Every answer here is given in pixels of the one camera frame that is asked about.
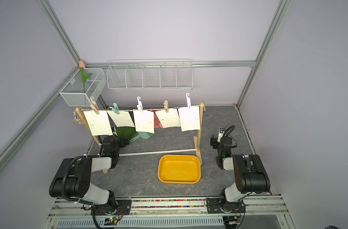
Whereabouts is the green dustpan brush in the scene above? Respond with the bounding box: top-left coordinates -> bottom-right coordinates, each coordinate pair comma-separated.
130,132 -> 154,142

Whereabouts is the black corrugated cable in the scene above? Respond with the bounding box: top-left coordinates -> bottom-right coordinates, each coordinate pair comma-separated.
221,125 -> 238,149
61,155 -> 89,201

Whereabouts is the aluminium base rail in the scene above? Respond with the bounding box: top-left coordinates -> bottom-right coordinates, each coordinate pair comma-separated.
43,195 -> 295,229

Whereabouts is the white mesh basket small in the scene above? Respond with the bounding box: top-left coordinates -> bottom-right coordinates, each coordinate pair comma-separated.
60,68 -> 107,107

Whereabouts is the green artificial grass mat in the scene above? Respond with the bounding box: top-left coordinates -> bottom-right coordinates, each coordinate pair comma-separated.
114,112 -> 137,140

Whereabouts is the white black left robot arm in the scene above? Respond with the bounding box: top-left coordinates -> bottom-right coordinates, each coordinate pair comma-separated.
49,135 -> 132,217

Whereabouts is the black corrugated left cable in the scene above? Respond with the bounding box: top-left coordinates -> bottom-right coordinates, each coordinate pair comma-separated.
61,155 -> 89,201

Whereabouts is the green clothespin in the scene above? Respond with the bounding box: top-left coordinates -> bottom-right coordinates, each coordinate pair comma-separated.
110,103 -> 120,115

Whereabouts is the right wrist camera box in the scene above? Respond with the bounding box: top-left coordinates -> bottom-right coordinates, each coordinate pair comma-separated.
217,127 -> 226,143

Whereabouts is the black corrugated right cable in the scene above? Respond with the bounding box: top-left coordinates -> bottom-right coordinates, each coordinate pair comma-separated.
221,125 -> 238,149

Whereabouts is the postcard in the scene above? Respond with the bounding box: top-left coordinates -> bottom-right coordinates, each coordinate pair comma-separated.
107,110 -> 135,127
155,108 -> 181,128
83,111 -> 113,136
133,110 -> 155,134
178,106 -> 200,132

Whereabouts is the wooden drying rack frame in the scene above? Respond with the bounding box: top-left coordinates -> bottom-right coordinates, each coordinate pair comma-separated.
73,102 -> 205,165

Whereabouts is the beige clothespin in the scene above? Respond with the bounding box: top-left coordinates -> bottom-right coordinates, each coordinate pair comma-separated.
164,100 -> 169,113
90,96 -> 100,115

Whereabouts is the pink artificial tulip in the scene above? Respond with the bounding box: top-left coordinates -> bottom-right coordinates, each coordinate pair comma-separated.
79,60 -> 92,93

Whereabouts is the white wire basket long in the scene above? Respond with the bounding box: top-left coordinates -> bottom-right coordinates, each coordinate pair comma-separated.
107,59 -> 194,90

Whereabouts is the yellow plastic tray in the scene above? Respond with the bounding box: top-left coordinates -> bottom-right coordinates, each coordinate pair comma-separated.
157,155 -> 201,184

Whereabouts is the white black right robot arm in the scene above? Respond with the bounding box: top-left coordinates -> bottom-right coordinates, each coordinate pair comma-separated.
210,125 -> 270,213

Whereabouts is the white hook clothespin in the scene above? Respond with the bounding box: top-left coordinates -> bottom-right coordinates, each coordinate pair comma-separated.
186,93 -> 191,109
137,96 -> 143,113

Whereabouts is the twine string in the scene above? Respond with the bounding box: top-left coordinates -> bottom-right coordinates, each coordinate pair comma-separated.
81,106 -> 202,113

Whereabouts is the pink watering can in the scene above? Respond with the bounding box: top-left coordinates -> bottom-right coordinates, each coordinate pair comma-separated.
152,110 -> 163,128

